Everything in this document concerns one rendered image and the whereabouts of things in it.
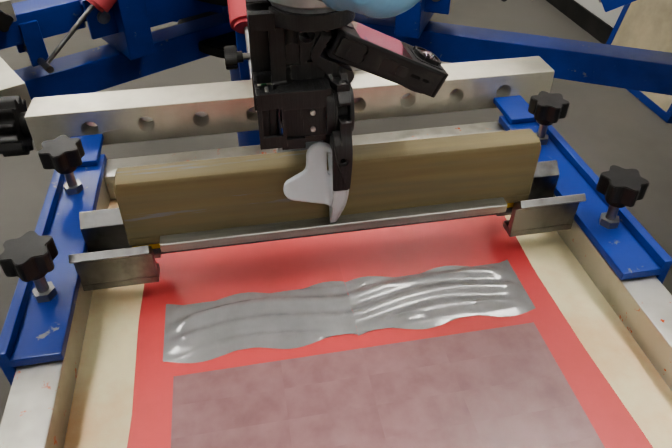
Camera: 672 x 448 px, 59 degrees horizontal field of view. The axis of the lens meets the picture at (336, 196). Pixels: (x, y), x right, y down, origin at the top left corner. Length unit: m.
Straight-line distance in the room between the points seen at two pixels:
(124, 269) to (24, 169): 2.15
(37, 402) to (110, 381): 0.07
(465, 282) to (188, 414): 0.29
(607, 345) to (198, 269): 0.41
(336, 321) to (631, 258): 0.29
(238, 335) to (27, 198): 2.03
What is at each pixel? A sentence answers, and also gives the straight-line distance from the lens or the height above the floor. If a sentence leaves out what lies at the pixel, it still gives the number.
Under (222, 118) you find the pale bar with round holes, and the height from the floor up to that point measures 1.01.
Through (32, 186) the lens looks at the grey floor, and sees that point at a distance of 2.62.
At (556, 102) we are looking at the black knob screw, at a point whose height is 1.06.
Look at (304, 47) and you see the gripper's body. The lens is 0.49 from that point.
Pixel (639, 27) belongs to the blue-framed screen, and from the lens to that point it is 3.35.
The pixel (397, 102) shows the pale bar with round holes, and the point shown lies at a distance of 0.81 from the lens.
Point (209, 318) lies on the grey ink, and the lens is 0.60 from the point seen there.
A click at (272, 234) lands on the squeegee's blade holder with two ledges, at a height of 1.02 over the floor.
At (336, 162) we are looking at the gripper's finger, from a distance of 0.52.
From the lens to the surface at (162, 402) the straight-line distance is 0.56.
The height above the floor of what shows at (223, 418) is 0.96.
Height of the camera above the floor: 1.40
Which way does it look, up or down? 38 degrees down
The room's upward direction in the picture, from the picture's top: straight up
